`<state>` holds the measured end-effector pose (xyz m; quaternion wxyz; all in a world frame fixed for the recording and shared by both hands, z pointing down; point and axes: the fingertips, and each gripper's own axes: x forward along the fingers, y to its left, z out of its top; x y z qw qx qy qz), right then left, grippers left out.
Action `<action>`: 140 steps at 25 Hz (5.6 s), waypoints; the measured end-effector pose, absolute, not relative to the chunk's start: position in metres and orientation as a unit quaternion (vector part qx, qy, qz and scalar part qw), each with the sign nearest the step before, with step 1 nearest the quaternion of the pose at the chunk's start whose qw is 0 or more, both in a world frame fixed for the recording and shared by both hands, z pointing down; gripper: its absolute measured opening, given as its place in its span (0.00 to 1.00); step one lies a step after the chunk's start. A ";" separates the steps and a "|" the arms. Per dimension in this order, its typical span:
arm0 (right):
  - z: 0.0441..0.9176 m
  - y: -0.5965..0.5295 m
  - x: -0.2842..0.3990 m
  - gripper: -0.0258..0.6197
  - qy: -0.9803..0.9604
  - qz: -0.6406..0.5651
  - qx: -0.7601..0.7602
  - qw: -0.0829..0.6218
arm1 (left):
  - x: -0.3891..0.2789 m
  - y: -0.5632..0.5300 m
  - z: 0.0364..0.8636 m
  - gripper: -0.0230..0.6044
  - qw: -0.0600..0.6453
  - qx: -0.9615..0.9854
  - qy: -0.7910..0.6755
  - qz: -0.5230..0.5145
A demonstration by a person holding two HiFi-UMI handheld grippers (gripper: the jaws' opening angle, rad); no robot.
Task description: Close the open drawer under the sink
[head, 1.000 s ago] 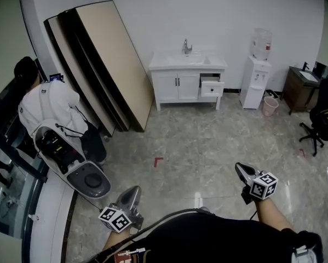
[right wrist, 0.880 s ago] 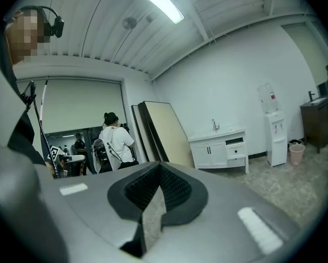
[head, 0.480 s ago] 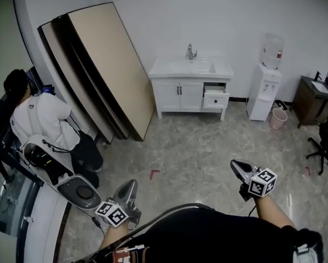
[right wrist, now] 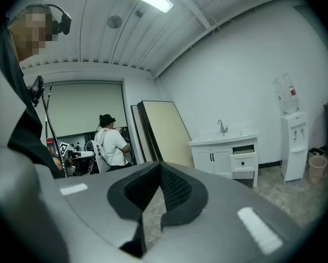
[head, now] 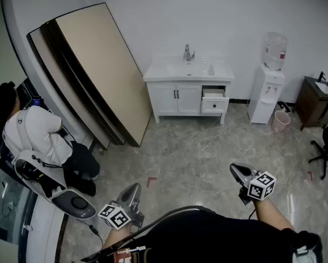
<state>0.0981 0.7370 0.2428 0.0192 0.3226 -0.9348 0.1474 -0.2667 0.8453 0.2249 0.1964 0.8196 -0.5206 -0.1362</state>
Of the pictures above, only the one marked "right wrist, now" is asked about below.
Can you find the pink waste bin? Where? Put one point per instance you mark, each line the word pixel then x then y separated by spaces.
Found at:
pixel 318 171

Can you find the person's black clothed body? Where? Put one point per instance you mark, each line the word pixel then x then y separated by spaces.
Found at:
pixel 21 114

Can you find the dark window pane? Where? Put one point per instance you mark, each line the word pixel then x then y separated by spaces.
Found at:
pixel 80 141

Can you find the white sink basin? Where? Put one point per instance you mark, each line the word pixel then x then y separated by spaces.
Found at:
pixel 224 138

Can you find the chrome faucet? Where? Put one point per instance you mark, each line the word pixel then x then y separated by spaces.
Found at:
pixel 222 127

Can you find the round ceiling vent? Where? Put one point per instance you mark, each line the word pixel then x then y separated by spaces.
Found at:
pixel 114 22

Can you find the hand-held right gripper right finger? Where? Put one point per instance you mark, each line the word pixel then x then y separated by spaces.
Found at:
pixel 221 229

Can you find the white vanity cabinet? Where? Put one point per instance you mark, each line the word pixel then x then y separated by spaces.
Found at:
pixel 207 157

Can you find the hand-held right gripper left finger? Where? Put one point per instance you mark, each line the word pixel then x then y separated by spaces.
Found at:
pixel 92 196

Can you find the beige roller blind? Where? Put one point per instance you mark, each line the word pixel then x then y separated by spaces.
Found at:
pixel 84 105

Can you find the clear water jug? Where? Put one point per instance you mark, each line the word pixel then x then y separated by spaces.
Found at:
pixel 285 94

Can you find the black head-mounted camera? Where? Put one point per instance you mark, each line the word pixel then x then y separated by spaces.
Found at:
pixel 63 25

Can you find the small ceiling detector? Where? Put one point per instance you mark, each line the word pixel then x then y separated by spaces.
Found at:
pixel 139 13

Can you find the white water dispenser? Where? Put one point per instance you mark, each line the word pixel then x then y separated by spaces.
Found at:
pixel 292 163

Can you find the beige leaning board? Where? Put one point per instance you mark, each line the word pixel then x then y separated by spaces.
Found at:
pixel 138 130

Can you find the large beige board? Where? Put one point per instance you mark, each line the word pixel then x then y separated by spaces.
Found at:
pixel 166 133

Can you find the person's head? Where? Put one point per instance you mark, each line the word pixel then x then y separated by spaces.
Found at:
pixel 32 34

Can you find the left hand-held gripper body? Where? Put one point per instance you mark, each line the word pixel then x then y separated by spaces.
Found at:
pixel 63 151

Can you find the black waste bin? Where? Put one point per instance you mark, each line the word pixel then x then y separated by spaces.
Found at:
pixel 315 151

